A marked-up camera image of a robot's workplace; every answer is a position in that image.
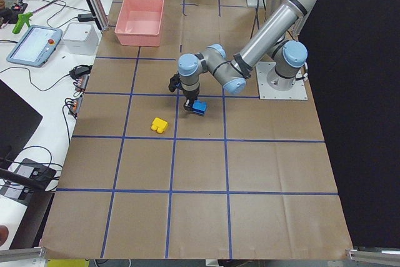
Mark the white square box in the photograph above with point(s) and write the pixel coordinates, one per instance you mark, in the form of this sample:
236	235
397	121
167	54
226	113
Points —
81	39

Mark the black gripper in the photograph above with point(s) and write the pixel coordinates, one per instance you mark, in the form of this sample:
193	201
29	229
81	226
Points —
190	94

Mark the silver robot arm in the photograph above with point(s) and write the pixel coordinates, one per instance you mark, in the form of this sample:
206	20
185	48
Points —
232	75

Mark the blue toy block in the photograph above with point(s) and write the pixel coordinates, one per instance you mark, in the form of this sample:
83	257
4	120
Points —
199	107

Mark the green handled grabber tool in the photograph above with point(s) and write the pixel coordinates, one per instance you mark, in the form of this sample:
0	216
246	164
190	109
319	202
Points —
25	17

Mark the pink plastic box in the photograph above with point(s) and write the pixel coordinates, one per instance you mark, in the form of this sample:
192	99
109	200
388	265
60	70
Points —
140	23

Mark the yellow toy block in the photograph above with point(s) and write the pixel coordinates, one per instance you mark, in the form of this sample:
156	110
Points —
159	125

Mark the black power adapter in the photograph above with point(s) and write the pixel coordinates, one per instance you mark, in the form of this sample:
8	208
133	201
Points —
85	17

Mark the teach pendant tablet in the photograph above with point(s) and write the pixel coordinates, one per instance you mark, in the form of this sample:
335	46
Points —
36	46

